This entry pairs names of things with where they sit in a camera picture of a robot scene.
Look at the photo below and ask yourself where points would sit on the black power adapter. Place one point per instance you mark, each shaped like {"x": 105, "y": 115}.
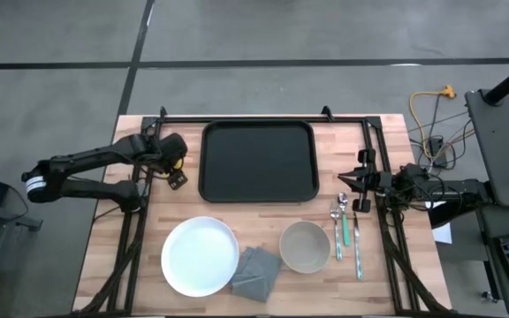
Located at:
{"x": 435, "y": 146}

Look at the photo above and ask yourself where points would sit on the white paper sheet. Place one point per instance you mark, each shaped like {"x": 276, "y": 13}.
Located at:
{"x": 442, "y": 232}

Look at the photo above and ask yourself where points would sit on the white round plate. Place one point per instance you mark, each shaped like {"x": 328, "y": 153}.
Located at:
{"x": 199, "y": 256}

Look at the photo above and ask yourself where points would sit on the dark grey desk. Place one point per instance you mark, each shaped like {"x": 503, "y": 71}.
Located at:
{"x": 506, "y": 146}
{"x": 493, "y": 221}

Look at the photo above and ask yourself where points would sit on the beige ceramic bowl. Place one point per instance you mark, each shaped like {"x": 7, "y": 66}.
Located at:
{"x": 305, "y": 247}

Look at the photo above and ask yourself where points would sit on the grey cloth napkin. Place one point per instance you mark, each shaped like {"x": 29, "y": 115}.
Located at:
{"x": 256, "y": 276}

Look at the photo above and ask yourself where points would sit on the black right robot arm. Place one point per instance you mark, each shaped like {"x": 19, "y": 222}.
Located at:
{"x": 453, "y": 187}

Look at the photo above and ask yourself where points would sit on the black plastic serving tray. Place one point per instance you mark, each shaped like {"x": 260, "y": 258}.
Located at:
{"x": 259, "y": 161}

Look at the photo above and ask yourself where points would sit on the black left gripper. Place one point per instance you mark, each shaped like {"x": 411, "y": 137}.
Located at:
{"x": 172, "y": 148}

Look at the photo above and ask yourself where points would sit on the black metal table frame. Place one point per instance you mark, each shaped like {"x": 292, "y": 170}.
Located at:
{"x": 184, "y": 118}

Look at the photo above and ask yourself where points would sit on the yellow mug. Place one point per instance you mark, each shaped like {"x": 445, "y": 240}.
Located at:
{"x": 178, "y": 164}

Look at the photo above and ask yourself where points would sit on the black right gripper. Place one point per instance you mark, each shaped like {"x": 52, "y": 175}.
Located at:
{"x": 367, "y": 179}

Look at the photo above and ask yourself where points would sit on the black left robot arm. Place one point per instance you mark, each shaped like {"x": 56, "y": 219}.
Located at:
{"x": 91, "y": 156}

